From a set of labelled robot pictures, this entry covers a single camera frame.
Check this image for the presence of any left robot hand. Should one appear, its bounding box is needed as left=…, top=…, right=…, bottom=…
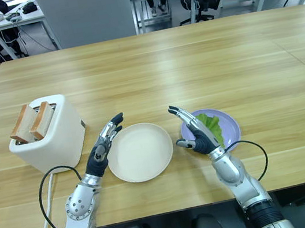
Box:
left=77, top=112, right=134, bottom=179

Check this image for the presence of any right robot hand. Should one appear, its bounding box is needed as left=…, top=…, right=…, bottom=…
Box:
left=167, top=99, right=218, bottom=160

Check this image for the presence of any green lettuce leaf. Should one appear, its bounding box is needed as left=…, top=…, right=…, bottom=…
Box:
left=195, top=110, right=226, bottom=152

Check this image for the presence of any purple plate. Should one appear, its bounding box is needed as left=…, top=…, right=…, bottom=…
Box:
left=178, top=103, right=244, bottom=159

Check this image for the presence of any cream plate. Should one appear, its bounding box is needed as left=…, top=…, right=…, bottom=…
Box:
left=102, top=118, right=178, bottom=188

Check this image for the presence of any cream toaster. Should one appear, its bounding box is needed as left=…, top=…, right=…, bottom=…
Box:
left=2, top=90, right=94, bottom=181

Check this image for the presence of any bread slice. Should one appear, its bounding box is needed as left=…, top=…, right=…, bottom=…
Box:
left=24, top=100, right=58, bottom=142
left=5, top=103, right=42, bottom=144

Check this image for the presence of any black cable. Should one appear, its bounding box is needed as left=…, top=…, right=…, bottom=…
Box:
left=34, top=162, right=91, bottom=228
left=223, top=136, right=271, bottom=186

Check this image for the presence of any white cord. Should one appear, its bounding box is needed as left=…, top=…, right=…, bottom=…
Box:
left=32, top=171, right=64, bottom=228

